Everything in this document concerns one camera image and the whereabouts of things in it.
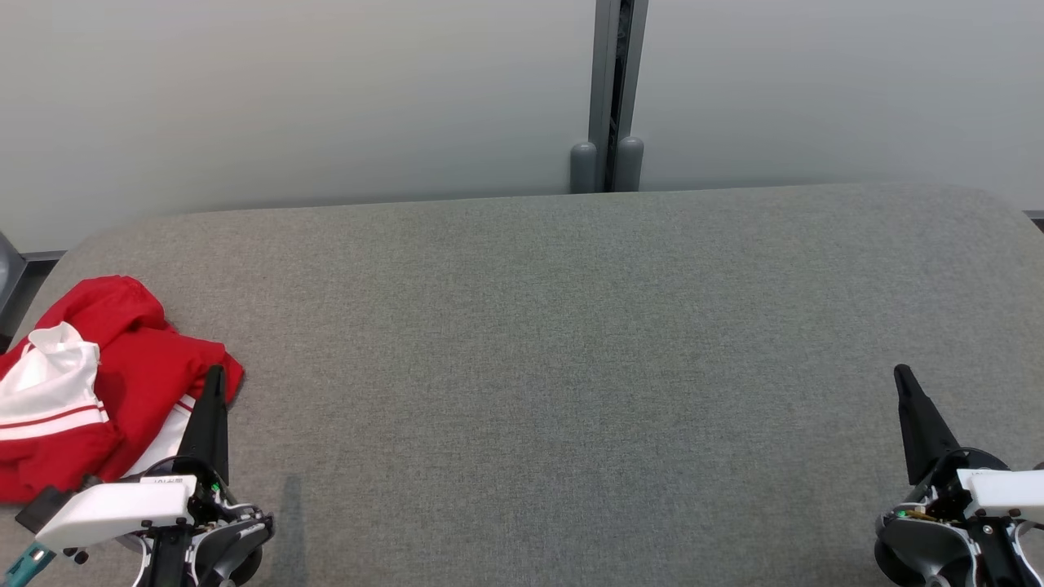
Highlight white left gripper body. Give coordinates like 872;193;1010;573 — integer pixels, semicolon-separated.
35;457;239;551

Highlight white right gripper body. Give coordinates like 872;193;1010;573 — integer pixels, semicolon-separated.
928;447;1044;524

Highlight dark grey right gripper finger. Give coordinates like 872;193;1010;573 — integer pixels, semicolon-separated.
894;364;962;487

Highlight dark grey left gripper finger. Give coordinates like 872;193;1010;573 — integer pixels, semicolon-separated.
177;365;231;483

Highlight red basketball shorts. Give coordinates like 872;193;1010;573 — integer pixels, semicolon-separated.
0;275;245;505

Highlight black left camera cable teal plug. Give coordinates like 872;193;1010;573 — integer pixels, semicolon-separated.
2;545;58;587

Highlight grey rounded post foot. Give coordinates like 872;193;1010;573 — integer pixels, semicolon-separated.
569;140;599;195
613;136;645;193

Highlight grey metal partition post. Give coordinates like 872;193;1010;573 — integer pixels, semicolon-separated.
589;0;650;192

